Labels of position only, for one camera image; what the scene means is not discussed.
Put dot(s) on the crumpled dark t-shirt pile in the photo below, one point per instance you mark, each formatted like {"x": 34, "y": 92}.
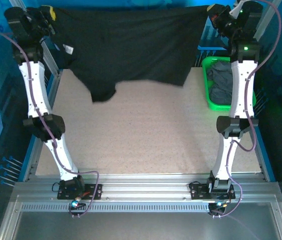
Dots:
{"x": 219, "y": 80}

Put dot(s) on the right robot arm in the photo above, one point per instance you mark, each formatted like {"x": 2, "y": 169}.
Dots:
{"x": 242, "y": 87}

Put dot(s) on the green plastic basket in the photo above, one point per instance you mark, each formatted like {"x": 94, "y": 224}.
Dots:
{"x": 218, "y": 107}

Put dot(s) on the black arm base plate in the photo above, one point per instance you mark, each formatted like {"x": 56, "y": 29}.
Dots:
{"x": 198, "y": 191}
{"x": 93, "y": 192}

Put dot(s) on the small LED circuit board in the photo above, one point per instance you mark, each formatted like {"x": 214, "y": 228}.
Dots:
{"x": 77, "y": 205}
{"x": 217, "y": 206}

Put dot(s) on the black t-shirt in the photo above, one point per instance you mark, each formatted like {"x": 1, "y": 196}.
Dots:
{"x": 131, "y": 45}

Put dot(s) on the grey metal panel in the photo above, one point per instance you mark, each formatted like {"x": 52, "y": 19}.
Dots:
{"x": 141, "y": 227}

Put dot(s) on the aluminium mounting rail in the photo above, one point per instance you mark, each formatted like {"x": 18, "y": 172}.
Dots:
{"x": 143, "y": 186}

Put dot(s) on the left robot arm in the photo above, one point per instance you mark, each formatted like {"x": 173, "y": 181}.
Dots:
{"x": 37, "y": 87}

